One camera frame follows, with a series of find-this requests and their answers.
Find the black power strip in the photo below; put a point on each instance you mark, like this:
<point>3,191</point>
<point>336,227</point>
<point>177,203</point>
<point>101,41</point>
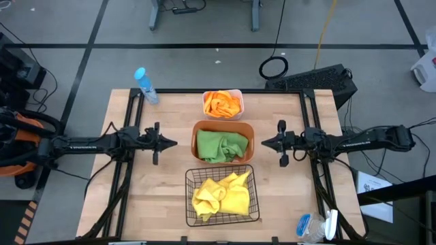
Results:
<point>184,10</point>

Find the orange plastic bin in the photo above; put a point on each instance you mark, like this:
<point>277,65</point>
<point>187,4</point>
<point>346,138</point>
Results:
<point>221,125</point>

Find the black equipment box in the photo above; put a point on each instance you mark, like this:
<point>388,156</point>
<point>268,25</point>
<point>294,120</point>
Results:
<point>20,73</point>

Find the white plastic bin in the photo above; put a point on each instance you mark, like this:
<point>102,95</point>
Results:
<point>242,102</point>

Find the white plastic container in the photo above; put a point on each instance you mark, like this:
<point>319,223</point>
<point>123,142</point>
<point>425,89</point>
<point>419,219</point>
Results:
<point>425,68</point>

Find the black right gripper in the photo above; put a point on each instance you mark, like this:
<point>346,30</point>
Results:
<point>293,142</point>

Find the black computer tower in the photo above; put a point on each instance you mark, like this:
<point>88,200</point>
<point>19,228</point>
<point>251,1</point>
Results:
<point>313,80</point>

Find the yellow microfiber towel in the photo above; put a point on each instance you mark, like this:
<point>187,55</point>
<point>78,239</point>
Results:
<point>206,200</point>
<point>236,200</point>

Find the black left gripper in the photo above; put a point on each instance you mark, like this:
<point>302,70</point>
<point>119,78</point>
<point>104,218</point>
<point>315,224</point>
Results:
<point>146,141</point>

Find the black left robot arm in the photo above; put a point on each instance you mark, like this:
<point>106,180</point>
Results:
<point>85,147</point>

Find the desk with grey legs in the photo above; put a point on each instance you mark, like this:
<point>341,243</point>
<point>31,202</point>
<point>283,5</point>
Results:
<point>155,17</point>

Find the green microfiber towel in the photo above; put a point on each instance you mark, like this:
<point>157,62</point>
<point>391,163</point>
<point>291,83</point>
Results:
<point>207,146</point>
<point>236,144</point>

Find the clear spray bottle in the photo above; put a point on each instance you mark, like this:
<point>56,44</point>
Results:
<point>311,226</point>

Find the blue capped bottle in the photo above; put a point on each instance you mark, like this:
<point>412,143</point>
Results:
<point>144,83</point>

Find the orange black vacuum cleaner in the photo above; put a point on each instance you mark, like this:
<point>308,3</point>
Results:
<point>27,136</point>

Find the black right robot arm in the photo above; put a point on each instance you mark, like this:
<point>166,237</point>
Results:
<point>357,143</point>

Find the white paper sheet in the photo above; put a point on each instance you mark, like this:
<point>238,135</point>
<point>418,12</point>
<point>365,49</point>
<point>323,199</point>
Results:
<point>373,190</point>

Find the dark metal rack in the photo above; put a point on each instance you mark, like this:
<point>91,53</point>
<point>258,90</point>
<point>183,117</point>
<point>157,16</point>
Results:
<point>408,190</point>

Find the black aluminium table frame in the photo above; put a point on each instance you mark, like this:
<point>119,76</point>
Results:
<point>170,90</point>

